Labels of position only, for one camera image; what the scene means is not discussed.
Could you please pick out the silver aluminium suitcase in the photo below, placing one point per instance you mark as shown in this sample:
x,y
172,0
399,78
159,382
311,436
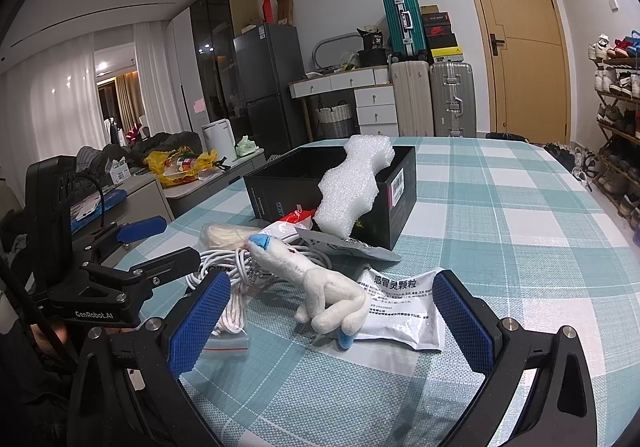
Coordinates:
x,y
453,99

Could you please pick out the teal suitcase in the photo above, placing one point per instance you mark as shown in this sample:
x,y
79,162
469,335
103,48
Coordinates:
x,y
404,22

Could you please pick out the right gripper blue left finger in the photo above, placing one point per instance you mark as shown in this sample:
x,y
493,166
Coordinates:
x,y
192,320

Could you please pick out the black cardboard box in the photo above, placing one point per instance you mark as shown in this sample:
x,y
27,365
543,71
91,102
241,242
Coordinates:
x,y
279,186

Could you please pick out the yellow plastic bag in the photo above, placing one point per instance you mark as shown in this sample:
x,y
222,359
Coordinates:
x,y
181,166

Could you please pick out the white drawer desk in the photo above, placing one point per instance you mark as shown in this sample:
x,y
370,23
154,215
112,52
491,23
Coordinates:
x,y
370,88

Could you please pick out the wooden yellow door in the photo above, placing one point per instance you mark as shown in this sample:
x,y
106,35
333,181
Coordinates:
x,y
527,68

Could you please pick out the grey low cabinet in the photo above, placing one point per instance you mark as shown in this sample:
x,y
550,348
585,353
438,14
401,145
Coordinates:
x,y
184,197

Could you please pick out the black glass cabinet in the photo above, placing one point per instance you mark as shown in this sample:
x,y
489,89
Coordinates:
x,y
215,26

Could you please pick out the woven laundry basket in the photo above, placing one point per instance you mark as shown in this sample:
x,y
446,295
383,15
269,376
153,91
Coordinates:
x,y
335,122

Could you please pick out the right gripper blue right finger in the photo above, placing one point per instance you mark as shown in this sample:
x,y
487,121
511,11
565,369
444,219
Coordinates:
x,y
470,320

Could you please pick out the silver white medicine packet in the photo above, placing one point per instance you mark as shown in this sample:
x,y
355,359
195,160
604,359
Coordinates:
x,y
402,310

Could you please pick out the dark grey refrigerator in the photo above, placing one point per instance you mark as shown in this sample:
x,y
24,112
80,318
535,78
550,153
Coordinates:
x,y
269,60

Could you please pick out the stacked shoe boxes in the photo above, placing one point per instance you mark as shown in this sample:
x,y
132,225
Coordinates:
x,y
440,38

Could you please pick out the wooden shoe rack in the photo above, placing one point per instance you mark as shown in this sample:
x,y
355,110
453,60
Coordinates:
x,y
616,83

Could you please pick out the white sheer curtain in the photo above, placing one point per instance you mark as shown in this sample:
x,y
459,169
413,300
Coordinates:
x,y
50,104

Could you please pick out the red white balloon glue bag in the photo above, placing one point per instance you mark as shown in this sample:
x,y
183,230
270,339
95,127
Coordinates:
x,y
286,227

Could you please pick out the cream yarn bundle bag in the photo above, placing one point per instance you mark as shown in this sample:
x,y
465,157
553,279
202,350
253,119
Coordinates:
x,y
225,236

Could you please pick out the teal checkered tablecloth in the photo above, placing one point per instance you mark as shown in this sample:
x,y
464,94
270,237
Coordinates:
x,y
521,233

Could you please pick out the white air purifier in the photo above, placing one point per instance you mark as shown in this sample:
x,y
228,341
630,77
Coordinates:
x,y
218,136

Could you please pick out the white shoelaces zip bag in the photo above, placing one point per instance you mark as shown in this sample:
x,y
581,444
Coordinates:
x,y
229,337

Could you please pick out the white bubble wrap piece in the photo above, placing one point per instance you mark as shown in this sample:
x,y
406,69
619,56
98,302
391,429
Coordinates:
x,y
349,189

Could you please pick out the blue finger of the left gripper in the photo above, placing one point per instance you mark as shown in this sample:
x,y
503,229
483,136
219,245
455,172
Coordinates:
x,y
141,230
167,267

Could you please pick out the beige suitcase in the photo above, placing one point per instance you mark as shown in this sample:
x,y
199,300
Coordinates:
x,y
413,99

